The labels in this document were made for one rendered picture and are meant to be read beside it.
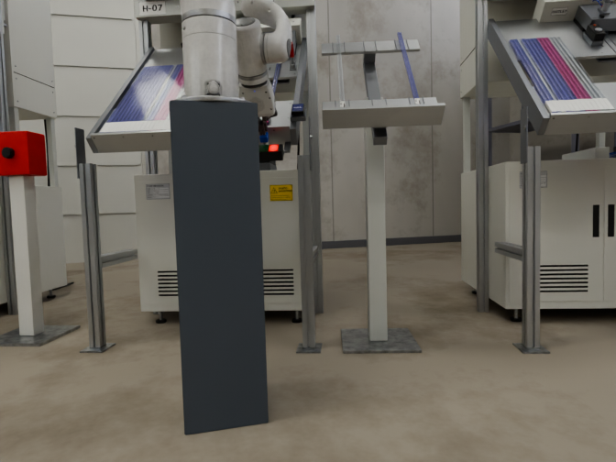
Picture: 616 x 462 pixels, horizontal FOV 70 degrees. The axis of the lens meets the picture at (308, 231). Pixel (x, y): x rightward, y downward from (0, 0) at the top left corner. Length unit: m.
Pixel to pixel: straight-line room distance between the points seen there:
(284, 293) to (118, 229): 2.98
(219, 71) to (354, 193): 3.91
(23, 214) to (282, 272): 1.00
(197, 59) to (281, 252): 0.93
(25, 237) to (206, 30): 1.20
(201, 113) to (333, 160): 3.87
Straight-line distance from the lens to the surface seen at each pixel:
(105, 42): 4.80
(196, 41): 1.04
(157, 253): 1.89
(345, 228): 4.80
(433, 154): 5.27
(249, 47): 1.25
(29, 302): 1.99
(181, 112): 0.96
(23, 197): 1.96
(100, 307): 1.70
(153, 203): 1.88
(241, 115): 0.97
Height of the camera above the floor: 0.48
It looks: 3 degrees down
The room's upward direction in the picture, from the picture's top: 2 degrees counter-clockwise
